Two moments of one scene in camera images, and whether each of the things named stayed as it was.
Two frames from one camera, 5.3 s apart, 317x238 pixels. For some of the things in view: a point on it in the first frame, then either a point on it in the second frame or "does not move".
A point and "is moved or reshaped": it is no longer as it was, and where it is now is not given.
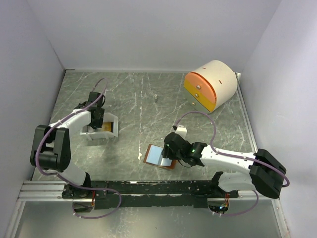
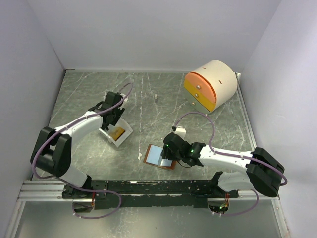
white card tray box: [109, 129] is moved or reshaped
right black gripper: [166, 153] does not move
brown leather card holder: [154, 155] does not move
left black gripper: [98, 123] to [120, 112]
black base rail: [114, 194] does not move
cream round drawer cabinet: [212, 85] does not move
